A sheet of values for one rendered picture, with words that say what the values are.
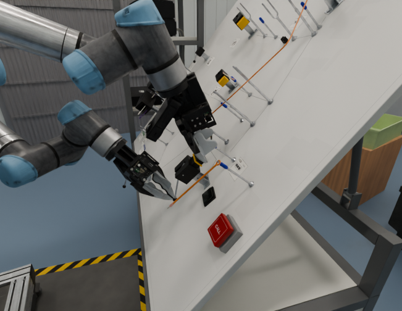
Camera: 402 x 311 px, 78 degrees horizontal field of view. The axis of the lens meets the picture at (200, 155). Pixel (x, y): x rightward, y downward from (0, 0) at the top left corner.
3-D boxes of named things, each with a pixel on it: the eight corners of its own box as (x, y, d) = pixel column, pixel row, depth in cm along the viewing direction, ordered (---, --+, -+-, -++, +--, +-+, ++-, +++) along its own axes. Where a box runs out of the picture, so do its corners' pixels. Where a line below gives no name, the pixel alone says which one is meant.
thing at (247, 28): (252, 24, 101) (238, 7, 97) (259, 31, 93) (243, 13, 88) (244, 33, 103) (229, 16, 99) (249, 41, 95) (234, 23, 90)
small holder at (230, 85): (235, 75, 89) (221, 62, 86) (239, 86, 82) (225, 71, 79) (226, 84, 91) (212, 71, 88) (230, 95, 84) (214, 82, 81)
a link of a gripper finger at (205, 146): (225, 161, 59) (210, 129, 55) (202, 170, 60) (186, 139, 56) (223, 155, 62) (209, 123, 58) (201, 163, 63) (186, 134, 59)
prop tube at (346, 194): (350, 203, 72) (362, 103, 58) (343, 199, 75) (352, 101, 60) (359, 200, 73) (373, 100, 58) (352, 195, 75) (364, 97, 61)
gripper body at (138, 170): (143, 187, 61) (104, 155, 59) (138, 189, 69) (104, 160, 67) (162, 164, 64) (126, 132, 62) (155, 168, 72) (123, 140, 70)
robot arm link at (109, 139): (91, 150, 67) (112, 129, 70) (104, 161, 67) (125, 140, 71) (90, 144, 60) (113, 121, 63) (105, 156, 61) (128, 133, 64)
